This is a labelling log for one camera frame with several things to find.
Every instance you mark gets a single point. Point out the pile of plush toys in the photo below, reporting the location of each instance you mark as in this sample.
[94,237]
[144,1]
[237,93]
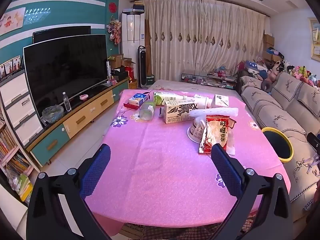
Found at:
[255,71]

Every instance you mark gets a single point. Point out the red snack bag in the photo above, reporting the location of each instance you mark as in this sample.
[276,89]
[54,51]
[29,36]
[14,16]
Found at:
[218,132]

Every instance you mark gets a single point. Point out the small pink dish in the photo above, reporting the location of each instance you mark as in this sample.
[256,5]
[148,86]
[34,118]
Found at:
[84,97]

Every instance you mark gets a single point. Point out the green box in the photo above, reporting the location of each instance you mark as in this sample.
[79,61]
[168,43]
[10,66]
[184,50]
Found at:
[149,79]

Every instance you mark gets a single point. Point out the grey neck pillow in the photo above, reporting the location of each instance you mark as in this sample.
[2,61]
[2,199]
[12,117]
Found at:
[267,85]

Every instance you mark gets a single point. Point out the pink floral tablecloth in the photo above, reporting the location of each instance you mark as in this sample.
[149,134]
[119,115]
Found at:
[160,160]

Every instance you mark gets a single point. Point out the bookshelf with books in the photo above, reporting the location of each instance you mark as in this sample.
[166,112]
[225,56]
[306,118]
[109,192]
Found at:
[12,160]

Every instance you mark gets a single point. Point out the white cardboard box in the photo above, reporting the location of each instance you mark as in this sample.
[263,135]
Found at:
[220,101]

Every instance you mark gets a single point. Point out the plastic bag on cabinet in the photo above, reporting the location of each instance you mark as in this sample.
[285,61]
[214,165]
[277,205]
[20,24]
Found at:
[52,113]

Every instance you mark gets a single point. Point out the hanging flower decoration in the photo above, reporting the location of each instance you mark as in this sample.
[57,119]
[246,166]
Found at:
[114,31]

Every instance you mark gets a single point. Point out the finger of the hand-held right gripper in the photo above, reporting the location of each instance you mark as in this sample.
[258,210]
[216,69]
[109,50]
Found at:
[314,141]

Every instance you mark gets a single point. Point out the small water bottle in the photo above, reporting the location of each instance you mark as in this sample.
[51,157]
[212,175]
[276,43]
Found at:
[67,102]

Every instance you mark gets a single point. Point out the white drawer unit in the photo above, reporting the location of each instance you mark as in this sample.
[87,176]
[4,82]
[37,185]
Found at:
[18,105]

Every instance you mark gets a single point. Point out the framed wall picture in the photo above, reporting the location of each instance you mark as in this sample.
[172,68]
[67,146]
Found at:
[314,40]

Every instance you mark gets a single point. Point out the teal and yellow cabinet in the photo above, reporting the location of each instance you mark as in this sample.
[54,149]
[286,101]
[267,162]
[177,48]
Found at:
[82,120]

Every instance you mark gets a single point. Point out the red round paper decoration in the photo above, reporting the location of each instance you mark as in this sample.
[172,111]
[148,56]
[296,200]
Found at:
[113,7]

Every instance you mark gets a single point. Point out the row of plush toys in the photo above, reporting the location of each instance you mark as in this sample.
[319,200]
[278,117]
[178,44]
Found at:
[302,73]

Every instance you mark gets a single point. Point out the blue and white box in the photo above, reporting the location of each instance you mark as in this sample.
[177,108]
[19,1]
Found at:
[138,98]

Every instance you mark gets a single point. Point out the floral print milk carton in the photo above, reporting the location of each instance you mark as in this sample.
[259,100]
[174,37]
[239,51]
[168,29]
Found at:
[180,111]

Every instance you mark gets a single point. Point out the large curved television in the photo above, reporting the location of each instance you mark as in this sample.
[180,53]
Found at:
[65,72]

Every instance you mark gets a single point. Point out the wall-mounted black television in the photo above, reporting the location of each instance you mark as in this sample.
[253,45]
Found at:
[62,33]

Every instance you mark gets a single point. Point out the beige sofa with covers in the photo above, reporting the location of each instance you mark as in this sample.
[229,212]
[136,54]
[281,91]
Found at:
[280,105]

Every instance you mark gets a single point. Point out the open cardboard boxes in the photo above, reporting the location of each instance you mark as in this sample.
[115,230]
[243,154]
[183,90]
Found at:
[120,60]

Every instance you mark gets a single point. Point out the checkered cloth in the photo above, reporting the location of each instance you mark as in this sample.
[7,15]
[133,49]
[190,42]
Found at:
[175,232]

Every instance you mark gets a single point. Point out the yellow-rimmed dark waste bin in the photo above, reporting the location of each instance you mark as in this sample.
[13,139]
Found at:
[280,145]

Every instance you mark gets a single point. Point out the flat red box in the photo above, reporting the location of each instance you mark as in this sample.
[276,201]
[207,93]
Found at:
[130,105]

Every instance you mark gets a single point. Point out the red container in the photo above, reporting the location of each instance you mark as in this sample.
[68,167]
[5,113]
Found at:
[129,73]

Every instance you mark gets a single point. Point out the black tower fan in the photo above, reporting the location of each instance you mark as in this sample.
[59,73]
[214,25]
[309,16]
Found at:
[142,67]

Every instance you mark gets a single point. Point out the wall poster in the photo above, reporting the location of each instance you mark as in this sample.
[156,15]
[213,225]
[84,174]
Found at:
[11,21]

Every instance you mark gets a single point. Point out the green and white carton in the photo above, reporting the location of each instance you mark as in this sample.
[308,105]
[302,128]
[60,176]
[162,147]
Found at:
[166,98]

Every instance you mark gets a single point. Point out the low glass display case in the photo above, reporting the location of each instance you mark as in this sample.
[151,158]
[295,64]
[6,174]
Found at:
[210,78]

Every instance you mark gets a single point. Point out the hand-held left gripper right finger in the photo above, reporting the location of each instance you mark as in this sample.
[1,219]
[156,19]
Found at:
[226,170]

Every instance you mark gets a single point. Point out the stacked cardboard boxes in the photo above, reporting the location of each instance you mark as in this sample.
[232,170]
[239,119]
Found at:
[268,42]

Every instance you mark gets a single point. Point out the lavender ribbon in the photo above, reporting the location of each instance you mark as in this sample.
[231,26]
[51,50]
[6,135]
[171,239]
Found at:
[311,163]

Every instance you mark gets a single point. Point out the clear plastic bottle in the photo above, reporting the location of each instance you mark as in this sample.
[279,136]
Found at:
[147,110]

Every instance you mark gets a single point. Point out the white standing air conditioner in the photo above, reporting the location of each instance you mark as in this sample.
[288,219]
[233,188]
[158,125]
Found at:
[132,37]

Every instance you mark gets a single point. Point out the photo frames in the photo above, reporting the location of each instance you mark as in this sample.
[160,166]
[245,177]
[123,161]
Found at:
[10,66]

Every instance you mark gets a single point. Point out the beige patterned curtain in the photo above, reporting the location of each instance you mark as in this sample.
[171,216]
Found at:
[205,42]

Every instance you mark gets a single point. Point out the white plastic bottle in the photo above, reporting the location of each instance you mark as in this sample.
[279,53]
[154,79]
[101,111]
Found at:
[202,101]

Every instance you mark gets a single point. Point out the white paper cup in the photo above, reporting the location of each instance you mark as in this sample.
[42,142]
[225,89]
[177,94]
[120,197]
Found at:
[196,130]

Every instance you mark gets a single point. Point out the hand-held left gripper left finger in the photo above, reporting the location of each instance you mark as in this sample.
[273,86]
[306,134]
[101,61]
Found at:
[96,170]

